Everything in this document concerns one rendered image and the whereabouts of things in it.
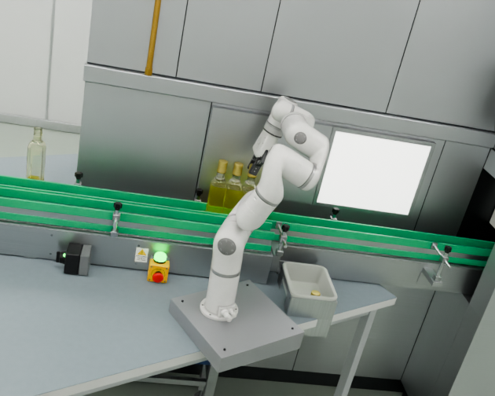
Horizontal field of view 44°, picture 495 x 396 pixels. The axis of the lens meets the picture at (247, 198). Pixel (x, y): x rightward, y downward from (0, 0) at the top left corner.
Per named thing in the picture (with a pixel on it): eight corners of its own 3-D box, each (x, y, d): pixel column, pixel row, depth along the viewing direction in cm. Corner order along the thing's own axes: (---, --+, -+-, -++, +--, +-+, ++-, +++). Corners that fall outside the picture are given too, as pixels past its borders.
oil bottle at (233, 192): (231, 227, 241) (242, 177, 233) (232, 234, 236) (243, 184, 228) (217, 225, 240) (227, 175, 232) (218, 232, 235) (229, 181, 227)
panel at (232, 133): (408, 215, 262) (433, 141, 248) (410, 218, 259) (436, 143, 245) (197, 185, 246) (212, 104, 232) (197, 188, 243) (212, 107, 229)
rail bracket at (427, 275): (425, 280, 254) (443, 233, 245) (441, 305, 239) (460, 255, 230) (415, 280, 253) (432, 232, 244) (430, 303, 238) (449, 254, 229)
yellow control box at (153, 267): (166, 273, 226) (170, 256, 223) (166, 285, 220) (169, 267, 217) (147, 271, 225) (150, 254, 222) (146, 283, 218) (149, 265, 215)
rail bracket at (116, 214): (119, 235, 220) (124, 202, 214) (118, 245, 213) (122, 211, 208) (108, 233, 219) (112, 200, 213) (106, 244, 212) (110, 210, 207)
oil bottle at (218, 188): (216, 225, 241) (226, 175, 232) (218, 232, 236) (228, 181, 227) (202, 223, 239) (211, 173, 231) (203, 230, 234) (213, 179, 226)
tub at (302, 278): (320, 284, 241) (325, 265, 237) (332, 319, 220) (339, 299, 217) (276, 279, 237) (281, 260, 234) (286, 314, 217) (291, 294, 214)
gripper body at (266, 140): (262, 120, 226) (249, 146, 230) (266, 130, 217) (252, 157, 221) (280, 128, 228) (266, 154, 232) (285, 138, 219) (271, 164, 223)
